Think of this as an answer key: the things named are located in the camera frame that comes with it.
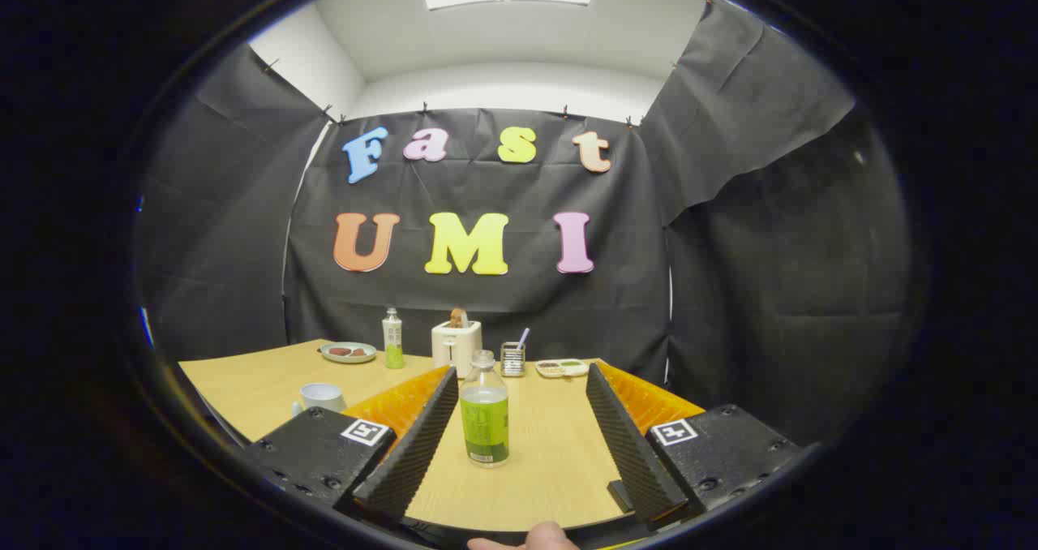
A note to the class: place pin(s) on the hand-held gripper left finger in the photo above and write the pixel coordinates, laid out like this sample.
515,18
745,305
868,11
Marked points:
413,453

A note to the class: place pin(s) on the white cup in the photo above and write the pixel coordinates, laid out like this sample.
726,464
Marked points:
323,396

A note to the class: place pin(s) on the metal mesh holder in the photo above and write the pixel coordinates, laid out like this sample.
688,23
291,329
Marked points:
512,361

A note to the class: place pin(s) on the pale green plate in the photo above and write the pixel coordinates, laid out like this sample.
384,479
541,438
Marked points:
349,358

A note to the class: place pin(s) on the purple pen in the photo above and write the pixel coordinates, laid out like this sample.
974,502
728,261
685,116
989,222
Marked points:
523,338

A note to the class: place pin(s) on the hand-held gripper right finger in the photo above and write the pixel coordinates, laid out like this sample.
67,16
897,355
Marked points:
632,453

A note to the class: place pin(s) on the small white-capped green bottle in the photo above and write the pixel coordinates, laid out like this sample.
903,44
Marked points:
393,343

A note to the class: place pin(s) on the white toaster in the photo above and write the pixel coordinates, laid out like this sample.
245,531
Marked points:
454,347

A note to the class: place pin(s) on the brown toast slice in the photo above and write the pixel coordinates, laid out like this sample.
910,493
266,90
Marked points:
458,317

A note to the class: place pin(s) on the wooden table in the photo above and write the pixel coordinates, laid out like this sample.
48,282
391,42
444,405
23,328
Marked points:
543,461

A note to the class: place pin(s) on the clear juice bottle green label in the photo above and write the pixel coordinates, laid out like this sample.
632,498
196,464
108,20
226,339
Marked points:
485,420

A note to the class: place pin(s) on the white divided tray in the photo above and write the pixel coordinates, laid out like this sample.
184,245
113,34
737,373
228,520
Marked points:
562,368

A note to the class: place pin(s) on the black backdrop cloth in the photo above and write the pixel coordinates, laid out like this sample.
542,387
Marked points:
503,307

